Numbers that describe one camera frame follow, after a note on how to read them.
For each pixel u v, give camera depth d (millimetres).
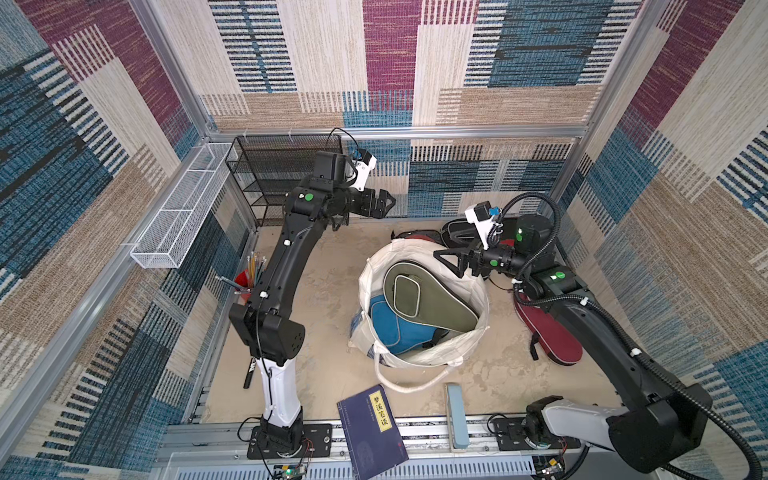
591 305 482
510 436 729
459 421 726
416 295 813
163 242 704
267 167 1048
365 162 674
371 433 745
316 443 730
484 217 597
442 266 650
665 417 377
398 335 870
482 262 625
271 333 543
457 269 623
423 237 1116
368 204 675
